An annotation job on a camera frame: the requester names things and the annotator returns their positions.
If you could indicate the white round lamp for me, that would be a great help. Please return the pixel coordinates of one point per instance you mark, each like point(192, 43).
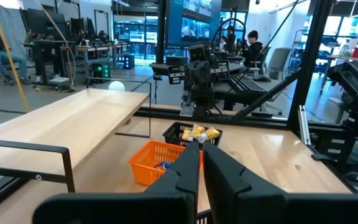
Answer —
point(117, 86)

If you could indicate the black office desk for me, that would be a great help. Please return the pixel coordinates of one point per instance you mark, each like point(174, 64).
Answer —
point(247, 93)

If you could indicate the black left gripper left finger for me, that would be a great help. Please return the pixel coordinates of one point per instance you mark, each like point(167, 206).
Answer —
point(166, 202)

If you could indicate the grey fabric panel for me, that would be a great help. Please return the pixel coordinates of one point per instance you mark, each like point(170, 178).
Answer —
point(14, 28)

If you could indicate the black computer mouse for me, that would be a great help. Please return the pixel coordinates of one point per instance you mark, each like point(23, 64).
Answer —
point(262, 78)

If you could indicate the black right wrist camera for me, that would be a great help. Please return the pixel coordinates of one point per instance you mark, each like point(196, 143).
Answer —
point(199, 53)

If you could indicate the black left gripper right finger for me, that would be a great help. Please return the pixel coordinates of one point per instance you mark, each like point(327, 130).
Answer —
point(247, 199)

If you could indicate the green-lit computer tower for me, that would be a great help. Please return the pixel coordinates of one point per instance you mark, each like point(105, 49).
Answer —
point(99, 70)

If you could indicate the yellow coil wristband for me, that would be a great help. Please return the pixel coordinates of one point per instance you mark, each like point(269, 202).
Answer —
point(157, 167)

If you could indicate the large wall display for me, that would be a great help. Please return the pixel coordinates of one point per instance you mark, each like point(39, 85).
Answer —
point(194, 28)

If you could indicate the grey office chair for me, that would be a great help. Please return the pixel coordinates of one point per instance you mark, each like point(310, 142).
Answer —
point(277, 62)

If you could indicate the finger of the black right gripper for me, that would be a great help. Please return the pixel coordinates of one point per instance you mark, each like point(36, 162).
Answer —
point(219, 70)
point(176, 77)

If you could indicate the black foot pad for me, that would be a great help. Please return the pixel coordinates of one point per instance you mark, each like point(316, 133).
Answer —
point(322, 156)

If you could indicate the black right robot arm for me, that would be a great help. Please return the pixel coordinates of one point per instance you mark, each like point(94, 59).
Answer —
point(199, 105)

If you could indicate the silver aluminium bracket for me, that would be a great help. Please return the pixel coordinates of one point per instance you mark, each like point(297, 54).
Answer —
point(304, 127)

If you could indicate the wooden shelf riser black frame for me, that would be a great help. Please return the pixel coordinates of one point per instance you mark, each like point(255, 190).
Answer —
point(73, 118)

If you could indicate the blue coil wristband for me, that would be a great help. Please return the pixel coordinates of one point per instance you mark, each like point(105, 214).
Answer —
point(166, 165)

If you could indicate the black aluminium rig frame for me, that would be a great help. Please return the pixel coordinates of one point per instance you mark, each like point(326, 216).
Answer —
point(310, 62)

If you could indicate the black computer monitor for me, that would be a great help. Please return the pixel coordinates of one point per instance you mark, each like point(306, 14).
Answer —
point(45, 23)

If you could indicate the black slotted plastic basket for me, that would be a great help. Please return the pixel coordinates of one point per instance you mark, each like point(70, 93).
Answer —
point(172, 133)
point(204, 217)

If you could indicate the orange slotted plastic basket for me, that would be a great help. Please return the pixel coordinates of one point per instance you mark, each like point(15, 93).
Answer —
point(148, 155)

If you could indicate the clear plastic supply packet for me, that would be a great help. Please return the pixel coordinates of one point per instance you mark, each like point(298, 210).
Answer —
point(197, 130)
point(186, 133)
point(211, 133)

